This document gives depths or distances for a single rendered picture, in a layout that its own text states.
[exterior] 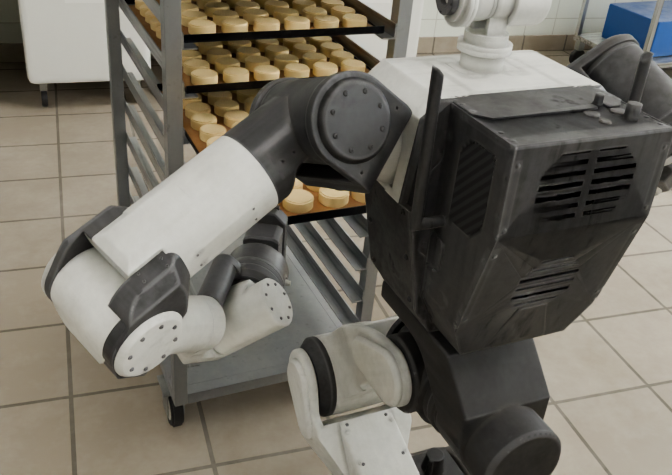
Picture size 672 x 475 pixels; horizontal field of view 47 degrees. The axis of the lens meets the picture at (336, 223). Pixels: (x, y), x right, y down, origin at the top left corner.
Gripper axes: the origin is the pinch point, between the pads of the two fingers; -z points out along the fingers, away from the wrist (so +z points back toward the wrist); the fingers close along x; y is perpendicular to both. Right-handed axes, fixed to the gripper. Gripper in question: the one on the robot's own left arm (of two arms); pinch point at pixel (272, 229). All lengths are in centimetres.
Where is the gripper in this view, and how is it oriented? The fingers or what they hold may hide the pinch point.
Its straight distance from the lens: 119.5
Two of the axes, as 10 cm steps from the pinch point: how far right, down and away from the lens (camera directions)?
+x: 0.8, -8.6, -5.0
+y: -9.9, -1.2, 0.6
